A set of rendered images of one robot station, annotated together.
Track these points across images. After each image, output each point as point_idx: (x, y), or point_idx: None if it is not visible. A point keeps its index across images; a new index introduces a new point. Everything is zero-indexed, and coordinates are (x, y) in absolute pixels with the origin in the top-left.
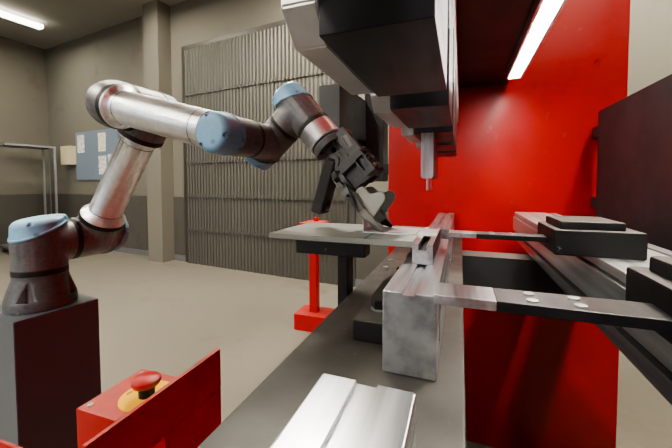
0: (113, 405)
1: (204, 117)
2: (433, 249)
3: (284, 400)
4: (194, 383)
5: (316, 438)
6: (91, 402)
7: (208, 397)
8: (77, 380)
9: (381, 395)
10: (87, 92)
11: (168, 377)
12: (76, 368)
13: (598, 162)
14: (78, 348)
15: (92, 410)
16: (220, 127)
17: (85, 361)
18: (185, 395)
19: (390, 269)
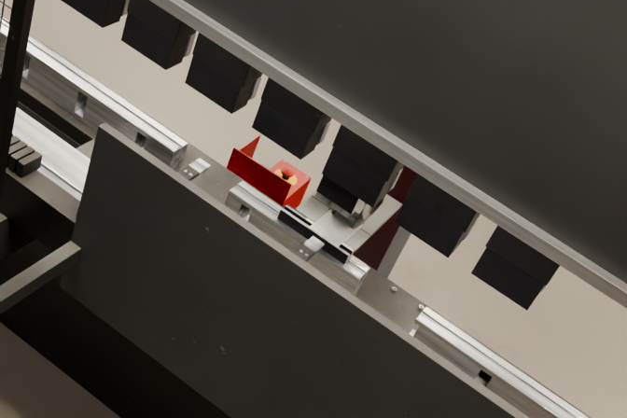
0: (281, 168)
1: None
2: (284, 215)
3: (224, 177)
4: (272, 180)
5: (167, 134)
6: (285, 162)
7: (276, 195)
8: (396, 198)
9: (174, 146)
10: None
11: (299, 185)
12: (398, 190)
13: None
14: (406, 180)
15: (279, 162)
16: None
17: (405, 192)
18: (267, 178)
19: (391, 292)
